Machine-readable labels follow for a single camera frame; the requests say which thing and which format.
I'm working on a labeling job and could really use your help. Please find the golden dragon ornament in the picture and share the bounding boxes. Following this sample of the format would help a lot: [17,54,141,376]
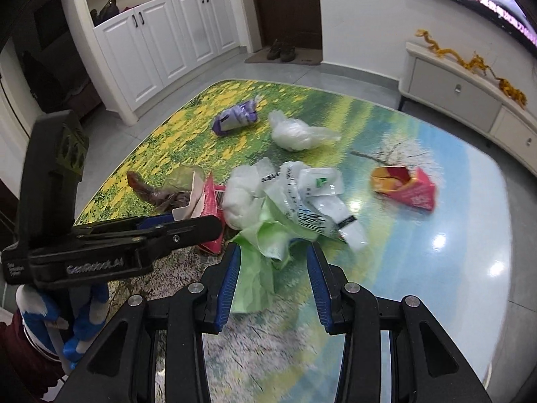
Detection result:
[415,29,528,105]

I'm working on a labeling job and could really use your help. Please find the white crumpled plastic bag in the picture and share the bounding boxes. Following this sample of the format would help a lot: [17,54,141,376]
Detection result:
[222,164,269,231]

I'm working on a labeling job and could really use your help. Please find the person's left hand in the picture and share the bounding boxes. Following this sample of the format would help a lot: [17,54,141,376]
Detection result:
[16,282,110,365]

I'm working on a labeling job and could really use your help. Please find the pink packet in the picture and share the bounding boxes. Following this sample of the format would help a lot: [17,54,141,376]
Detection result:
[197,172,229,255]

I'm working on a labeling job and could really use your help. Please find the dark brown door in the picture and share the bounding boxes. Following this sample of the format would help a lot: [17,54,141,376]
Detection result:
[247,0,324,50]

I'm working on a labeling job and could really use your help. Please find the purple snack packet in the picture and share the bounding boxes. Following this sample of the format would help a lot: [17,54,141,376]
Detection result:
[212,97,263,136]

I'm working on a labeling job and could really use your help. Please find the clear plastic bag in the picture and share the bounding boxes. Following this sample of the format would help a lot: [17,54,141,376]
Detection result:
[267,110,342,152]

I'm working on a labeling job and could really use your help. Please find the green plastic bag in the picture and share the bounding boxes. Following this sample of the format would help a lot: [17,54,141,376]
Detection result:
[229,197,311,313]

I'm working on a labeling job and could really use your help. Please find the white printed packaging bag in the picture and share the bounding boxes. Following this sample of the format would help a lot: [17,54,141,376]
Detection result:
[260,160,370,253]

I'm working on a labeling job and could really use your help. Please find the white television stand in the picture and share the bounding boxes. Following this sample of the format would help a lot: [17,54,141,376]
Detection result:
[398,41,537,158]

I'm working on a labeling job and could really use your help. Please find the white cabinet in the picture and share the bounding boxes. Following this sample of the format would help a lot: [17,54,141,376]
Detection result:
[59,0,242,124]

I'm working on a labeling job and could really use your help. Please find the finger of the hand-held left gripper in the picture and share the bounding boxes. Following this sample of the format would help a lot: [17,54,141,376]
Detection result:
[73,214,177,238]
[83,216,223,260]

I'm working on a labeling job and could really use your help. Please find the grey doormat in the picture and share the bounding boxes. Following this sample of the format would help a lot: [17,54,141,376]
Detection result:
[244,49,324,66]

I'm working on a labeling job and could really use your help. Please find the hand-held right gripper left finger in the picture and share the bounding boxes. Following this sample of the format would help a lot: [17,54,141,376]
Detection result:
[63,243,243,403]

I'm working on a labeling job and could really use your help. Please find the brown plastic wrapper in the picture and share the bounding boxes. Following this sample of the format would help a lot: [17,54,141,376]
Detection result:
[127,166,206,213]

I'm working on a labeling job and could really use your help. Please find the person's left forearm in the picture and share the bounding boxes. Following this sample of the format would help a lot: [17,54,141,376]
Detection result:
[0,311,65,403]

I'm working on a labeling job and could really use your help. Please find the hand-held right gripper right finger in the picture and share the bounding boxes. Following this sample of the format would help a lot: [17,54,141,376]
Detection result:
[306,244,493,403]

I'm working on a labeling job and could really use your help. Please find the dark handbag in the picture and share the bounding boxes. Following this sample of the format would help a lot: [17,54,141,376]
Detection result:
[90,0,121,27]

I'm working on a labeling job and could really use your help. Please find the red snack bag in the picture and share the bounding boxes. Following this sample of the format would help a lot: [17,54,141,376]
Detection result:
[370,166,437,213]

